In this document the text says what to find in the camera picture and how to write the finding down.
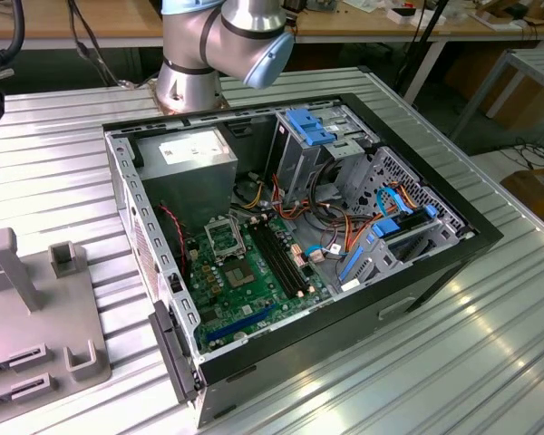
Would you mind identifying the blue plastic rail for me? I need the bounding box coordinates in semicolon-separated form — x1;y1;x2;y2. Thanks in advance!
336;246;369;285

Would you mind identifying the grey metal frame table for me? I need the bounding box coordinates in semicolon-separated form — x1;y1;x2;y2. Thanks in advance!
451;47;544;144

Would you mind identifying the black RAM slot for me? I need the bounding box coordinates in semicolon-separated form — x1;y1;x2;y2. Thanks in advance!
263;218;313;294
257;220;308;295
252;221;303;298
248;223;298;299

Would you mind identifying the black open PC case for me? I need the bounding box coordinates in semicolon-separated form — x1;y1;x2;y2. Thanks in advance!
102;92;504;430

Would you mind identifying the grey metal drive cage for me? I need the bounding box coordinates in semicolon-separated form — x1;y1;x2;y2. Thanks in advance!
271;101;384;208

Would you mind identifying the orange red wire bundle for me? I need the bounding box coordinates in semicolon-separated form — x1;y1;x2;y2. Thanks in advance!
269;174;382;262

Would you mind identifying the thick black cable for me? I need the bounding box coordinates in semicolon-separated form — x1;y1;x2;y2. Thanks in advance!
0;0;26;85

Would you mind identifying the green motherboard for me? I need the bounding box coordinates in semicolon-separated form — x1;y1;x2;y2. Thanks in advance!
186;212;335;355

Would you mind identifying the grey plastic parts rack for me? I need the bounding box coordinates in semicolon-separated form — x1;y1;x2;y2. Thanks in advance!
0;227;114;409

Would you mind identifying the metal socket cover frame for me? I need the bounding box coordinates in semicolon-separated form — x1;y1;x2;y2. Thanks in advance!
202;212;247;263

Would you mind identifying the blue expansion slot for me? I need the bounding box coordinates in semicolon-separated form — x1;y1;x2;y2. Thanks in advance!
206;302;277;345

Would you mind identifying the wooden desk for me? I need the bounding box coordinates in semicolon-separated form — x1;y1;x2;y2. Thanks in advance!
0;0;544;105

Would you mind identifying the blue plastic drive latch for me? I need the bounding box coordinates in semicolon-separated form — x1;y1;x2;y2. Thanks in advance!
285;108;341;149

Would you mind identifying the grey cable bundle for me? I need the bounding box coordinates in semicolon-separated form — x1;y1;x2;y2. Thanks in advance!
65;0;123;87

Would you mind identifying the multicolour twisted fan wire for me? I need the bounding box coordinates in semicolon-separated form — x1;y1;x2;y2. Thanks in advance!
156;202;191;278

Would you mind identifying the perforated metal disk bay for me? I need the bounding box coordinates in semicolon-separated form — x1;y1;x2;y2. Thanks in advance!
339;144;477;291

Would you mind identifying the grey power supply unit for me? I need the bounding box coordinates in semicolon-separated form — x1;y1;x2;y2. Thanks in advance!
133;126;239;232

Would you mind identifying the light blue data wire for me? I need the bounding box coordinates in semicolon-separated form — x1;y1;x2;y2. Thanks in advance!
374;184;414;219

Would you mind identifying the yellow wire bundle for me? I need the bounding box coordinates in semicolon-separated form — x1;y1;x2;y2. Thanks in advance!
239;188;267;213

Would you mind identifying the black wire bundle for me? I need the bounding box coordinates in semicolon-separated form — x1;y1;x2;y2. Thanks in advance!
308;156;348;217

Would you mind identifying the brown cardboard box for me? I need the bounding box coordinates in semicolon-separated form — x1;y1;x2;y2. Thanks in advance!
500;166;544;224

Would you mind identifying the black slanted pole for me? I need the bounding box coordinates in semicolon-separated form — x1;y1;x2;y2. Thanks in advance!
392;0;450;99

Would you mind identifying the CPU socket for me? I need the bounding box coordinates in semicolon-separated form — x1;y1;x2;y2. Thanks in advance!
221;257;260;292

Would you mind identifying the black plastic case latch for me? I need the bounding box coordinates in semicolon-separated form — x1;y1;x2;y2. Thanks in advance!
147;298;201;406

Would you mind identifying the thin wire locking lever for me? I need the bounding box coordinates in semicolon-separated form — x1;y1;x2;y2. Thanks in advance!
228;208;250;264

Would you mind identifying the blue disk carrier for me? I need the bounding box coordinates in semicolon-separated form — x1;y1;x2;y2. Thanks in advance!
370;204;439;240

